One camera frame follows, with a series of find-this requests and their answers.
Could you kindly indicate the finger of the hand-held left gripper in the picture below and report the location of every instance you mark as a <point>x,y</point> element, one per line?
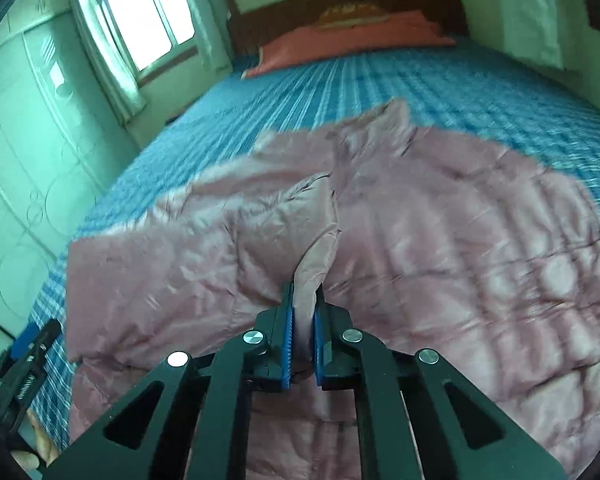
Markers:
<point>42,337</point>

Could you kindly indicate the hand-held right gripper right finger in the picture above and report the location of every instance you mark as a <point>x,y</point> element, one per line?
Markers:
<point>321,355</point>

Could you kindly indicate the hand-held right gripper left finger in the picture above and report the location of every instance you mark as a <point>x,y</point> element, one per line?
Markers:
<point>288,350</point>

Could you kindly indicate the pink padded jacket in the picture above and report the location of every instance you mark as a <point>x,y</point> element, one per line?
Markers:
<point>430,240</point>

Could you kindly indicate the person's left hand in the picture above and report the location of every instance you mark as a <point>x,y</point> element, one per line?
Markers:
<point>42,437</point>

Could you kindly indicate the white wardrobe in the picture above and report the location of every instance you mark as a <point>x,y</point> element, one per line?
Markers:
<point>25,170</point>

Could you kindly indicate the white window curtain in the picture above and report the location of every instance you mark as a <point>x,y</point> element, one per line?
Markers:
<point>207,20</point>
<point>105,70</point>

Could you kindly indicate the bed with blue plaid sheet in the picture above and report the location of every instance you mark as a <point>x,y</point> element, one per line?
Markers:
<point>430,95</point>

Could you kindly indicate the salmon red pillow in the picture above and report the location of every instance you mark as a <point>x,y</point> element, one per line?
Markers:
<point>330,42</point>

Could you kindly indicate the dark wooden headboard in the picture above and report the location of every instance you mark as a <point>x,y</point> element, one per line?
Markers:
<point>280,15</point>

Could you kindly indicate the window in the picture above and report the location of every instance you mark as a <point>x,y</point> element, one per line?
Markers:
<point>140,15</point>

